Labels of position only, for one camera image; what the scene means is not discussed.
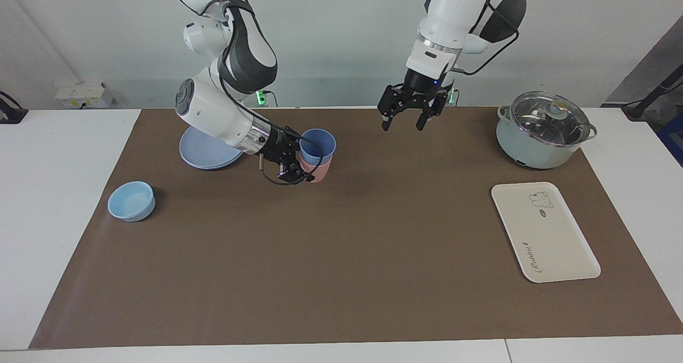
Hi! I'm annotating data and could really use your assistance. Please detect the pink cup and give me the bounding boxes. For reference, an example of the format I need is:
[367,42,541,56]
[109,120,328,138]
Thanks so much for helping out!
[299,155,333,184]

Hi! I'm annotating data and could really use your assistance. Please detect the blue ribbed cup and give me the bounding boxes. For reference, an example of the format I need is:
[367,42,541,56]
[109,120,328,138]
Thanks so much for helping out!
[299,129,337,167]

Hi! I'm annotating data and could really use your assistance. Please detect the cream tray with rabbit print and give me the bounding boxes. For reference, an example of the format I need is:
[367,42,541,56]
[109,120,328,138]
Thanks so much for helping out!
[491,181,601,283]

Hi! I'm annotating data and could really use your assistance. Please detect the brown table mat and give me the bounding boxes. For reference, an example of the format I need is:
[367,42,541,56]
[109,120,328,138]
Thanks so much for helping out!
[28,106,683,350]

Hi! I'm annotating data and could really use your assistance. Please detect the blue round plate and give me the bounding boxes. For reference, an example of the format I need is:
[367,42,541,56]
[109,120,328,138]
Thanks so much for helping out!
[179,125,244,170]

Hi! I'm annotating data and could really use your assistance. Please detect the pale green cooking pot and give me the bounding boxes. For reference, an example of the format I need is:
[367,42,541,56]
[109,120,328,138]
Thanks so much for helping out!
[496,105,598,170]

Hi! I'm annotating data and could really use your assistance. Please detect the glass pot lid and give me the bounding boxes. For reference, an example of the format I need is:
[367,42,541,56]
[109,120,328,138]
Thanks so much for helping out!
[509,91,593,146]

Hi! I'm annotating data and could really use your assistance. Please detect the light blue bowl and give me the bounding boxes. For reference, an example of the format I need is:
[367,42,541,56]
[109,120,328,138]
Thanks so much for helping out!
[107,181,156,223]

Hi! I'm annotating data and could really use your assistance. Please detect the black stand leg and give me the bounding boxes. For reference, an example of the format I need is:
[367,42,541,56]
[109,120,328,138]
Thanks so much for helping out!
[621,77,683,121]

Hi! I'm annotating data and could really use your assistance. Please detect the blue crate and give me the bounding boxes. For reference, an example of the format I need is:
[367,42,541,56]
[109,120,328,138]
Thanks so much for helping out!
[656,112,683,167]

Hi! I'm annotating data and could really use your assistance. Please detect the black table clamp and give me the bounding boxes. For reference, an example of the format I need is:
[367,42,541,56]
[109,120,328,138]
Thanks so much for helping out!
[0,90,29,125]

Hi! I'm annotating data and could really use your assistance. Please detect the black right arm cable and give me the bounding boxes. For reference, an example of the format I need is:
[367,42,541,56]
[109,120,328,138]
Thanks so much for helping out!
[160,0,325,186]

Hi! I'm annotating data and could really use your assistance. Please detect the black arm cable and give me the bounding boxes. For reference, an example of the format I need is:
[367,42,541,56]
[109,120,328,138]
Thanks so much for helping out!
[160,0,325,186]
[452,0,532,77]

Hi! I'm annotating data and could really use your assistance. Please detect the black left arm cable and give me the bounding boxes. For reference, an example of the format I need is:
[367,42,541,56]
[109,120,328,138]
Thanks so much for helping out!
[452,0,532,77]

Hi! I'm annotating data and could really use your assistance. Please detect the white wall socket box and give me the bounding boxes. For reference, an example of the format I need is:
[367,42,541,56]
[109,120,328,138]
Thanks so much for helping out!
[55,82,114,109]

